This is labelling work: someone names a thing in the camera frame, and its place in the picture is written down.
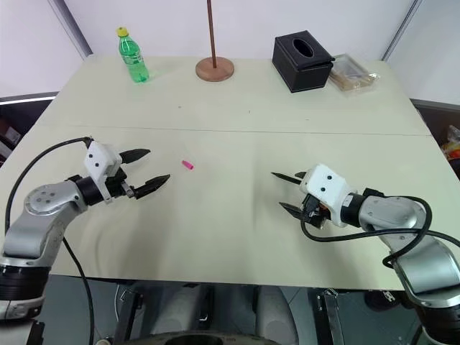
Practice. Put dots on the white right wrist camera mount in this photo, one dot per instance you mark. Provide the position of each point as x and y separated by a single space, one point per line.
327 183

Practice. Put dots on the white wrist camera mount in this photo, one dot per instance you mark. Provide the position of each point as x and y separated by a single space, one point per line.
327 183
98 158

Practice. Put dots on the clear plastic box of sticks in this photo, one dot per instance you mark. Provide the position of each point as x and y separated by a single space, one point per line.
354 77

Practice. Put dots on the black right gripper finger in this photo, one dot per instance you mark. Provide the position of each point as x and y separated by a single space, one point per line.
292 211
301 175

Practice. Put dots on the green plastic bottle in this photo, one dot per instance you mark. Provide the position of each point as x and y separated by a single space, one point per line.
134 61

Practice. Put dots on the small pink object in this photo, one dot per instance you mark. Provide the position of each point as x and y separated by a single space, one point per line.
188 165

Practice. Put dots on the wooden stand with round base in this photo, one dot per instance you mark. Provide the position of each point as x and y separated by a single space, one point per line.
215 70

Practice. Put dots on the dark cluttered shelf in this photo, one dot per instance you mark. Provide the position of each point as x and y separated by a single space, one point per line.
16 125

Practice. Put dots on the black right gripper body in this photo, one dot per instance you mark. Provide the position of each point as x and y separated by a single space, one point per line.
316 212

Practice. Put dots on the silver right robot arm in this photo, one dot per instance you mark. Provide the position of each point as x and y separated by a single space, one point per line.
424 266

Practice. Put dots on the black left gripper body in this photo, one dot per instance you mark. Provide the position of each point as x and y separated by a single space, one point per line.
116 183

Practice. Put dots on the black leather tissue box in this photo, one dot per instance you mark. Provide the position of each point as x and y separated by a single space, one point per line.
305 77

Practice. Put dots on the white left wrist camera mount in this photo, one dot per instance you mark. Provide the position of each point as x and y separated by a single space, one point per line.
98 158

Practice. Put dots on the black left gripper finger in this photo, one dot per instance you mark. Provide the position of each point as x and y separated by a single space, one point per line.
151 185
134 155

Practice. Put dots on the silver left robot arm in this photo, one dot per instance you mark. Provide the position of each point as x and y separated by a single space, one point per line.
39 215

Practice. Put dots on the colourful packets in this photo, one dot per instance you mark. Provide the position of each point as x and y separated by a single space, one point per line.
453 143

